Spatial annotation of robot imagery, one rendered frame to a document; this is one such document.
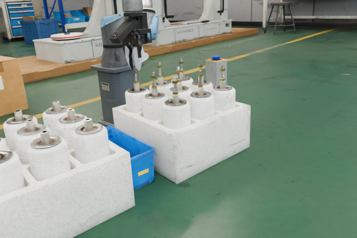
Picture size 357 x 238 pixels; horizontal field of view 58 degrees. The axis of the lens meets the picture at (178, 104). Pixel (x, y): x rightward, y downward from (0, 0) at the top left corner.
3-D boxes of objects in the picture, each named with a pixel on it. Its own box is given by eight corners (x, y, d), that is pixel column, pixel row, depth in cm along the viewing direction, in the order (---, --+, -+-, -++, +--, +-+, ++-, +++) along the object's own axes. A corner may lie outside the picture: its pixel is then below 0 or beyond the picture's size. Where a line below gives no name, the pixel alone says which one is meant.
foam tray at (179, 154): (116, 148, 134) (111, 108, 129) (185, 122, 158) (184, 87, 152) (176, 185, 106) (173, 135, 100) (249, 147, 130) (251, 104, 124)
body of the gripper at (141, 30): (152, 44, 122) (150, 11, 118) (135, 47, 116) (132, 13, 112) (139, 43, 127) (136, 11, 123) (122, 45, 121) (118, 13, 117)
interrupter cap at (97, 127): (70, 130, 90) (70, 128, 89) (95, 123, 94) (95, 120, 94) (82, 138, 84) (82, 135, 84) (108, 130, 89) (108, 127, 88)
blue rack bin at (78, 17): (53, 23, 585) (51, 11, 579) (71, 22, 612) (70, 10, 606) (67, 24, 553) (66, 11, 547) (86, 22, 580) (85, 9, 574)
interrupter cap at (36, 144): (26, 143, 82) (26, 141, 82) (56, 135, 87) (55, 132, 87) (36, 153, 77) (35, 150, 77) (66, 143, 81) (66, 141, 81)
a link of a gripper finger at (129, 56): (141, 67, 127) (142, 44, 124) (129, 70, 123) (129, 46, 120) (136, 65, 129) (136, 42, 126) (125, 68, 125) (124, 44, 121)
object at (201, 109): (219, 138, 122) (218, 93, 117) (206, 148, 115) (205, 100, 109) (197, 133, 127) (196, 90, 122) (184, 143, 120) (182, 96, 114)
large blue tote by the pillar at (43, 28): (23, 43, 520) (18, 20, 509) (46, 40, 551) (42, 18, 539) (39, 45, 491) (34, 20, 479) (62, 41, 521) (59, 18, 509)
